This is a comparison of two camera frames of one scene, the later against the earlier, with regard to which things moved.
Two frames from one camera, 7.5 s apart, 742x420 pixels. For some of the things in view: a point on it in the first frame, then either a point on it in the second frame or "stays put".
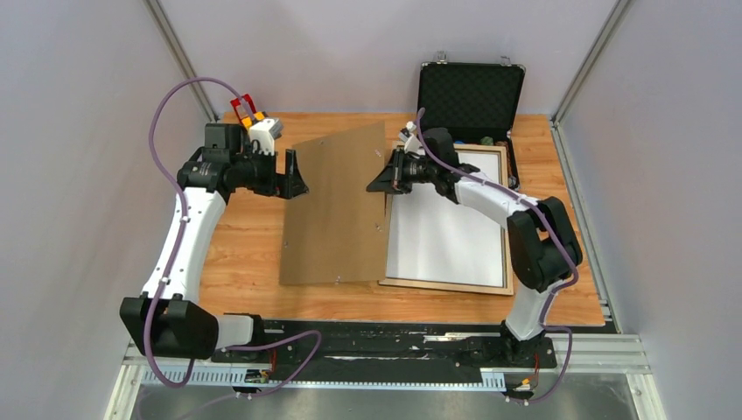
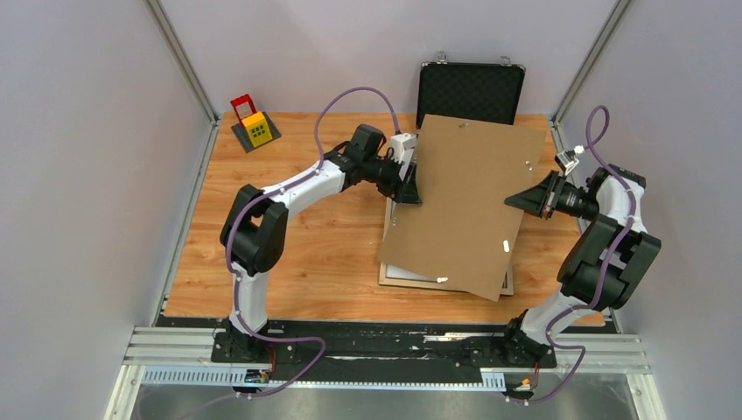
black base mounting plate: (387, 350) stays put
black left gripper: (294, 184) to (405, 192)
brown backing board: (336, 233) to (464, 233)
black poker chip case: (476, 102) stays put
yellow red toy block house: (246, 110) stays put
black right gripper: (393, 178) to (535, 199)
